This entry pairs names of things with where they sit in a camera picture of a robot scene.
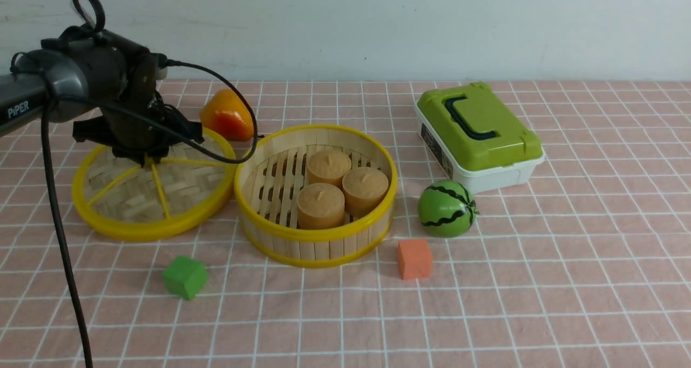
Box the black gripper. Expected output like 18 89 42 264
72 92 204 167

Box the yellow rimmed bamboo steamer lid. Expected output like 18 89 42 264
72 144 236 242

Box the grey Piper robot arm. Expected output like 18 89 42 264
1 25 204 166

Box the yellow rimmed bamboo steamer basket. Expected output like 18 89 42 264
234 125 398 268

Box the orange toy bell pepper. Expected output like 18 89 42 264
199 88 255 142

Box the green foam cube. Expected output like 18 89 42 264
162 255 209 301

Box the brown steamed bun rear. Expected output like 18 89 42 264
306 149 352 188

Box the brown steamed bun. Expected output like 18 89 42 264
297 183 346 230
342 167 389 219
306 149 352 188

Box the brown steamed bun left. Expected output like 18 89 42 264
297 183 346 230

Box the brown steamed bun right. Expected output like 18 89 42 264
342 167 389 219

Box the orange foam cube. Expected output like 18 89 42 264
397 238 433 280

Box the green toy watermelon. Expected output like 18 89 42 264
417 180 478 238

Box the green lidded white storage box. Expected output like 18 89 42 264
416 82 545 194

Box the pink checkered tablecloth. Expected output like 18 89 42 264
0 79 691 368

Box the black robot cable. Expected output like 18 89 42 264
10 0 260 368

